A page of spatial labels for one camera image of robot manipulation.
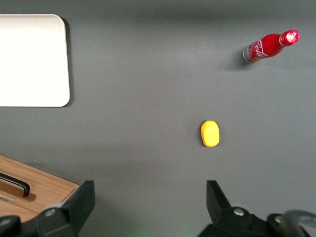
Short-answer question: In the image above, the red coke bottle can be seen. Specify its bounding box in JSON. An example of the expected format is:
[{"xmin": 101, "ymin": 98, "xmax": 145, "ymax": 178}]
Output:
[{"xmin": 242, "ymin": 29, "xmax": 300, "ymax": 64}]

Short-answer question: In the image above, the white rectangular tray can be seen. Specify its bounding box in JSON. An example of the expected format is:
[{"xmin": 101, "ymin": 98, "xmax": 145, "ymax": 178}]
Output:
[{"xmin": 0, "ymin": 14, "xmax": 71, "ymax": 108}]

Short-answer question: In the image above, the wooden drawer front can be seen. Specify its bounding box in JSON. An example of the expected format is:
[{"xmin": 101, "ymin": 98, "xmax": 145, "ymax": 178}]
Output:
[{"xmin": 0, "ymin": 155, "xmax": 78, "ymax": 215}]

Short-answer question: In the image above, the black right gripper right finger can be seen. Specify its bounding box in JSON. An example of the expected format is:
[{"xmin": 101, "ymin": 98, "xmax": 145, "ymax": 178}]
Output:
[{"xmin": 197, "ymin": 180, "xmax": 269, "ymax": 237}]

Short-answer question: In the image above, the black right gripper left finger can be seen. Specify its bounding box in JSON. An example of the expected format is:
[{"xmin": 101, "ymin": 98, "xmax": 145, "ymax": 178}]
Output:
[{"xmin": 34, "ymin": 180, "xmax": 96, "ymax": 237}]

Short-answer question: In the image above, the black metal drawer handle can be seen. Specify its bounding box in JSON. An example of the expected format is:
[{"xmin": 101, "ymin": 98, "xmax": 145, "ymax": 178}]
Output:
[{"xmin": 0, "ymin": 172, "xmax": 31, "ymax": 198}]

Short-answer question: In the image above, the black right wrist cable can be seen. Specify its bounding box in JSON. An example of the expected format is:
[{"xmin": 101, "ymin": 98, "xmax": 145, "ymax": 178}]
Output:
[{"xmin": 278, "ymin": 209, "xmax": 316, "ymax": 237}]

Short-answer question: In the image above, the yellow lemon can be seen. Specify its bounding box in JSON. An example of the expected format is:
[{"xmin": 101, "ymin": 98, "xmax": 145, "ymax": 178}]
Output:
[{"xmin": 200, "ymin": 119, "xmax": 220, "ymax": 148}]

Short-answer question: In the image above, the wooden drawer cabinet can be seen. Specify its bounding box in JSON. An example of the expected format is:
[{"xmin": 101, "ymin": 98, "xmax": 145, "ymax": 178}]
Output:
[{"xmin": 0, "ymin": 155, "xmax": 80, "ymax": 223}]

